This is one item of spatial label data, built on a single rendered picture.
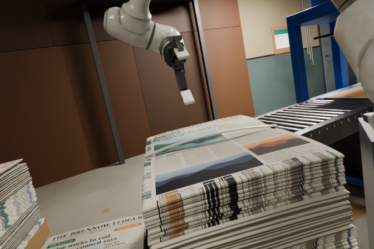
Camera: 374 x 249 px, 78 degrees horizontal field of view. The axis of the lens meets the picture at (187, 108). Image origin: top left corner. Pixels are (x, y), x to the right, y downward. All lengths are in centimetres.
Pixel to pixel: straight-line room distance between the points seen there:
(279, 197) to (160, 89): 390
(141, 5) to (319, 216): 72
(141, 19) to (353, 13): 60
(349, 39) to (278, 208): 27
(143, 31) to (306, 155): 65
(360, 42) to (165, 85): 391
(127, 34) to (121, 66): 322
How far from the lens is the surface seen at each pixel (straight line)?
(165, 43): 80
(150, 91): 413
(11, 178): 72
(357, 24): 43
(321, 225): 41
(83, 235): 78
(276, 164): 35
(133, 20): 82
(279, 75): 594
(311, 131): 138
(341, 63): 286
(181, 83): 72
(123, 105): 403
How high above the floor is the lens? 121
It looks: 8 degrees down
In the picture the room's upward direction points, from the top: 11 degrees counter-clockwise
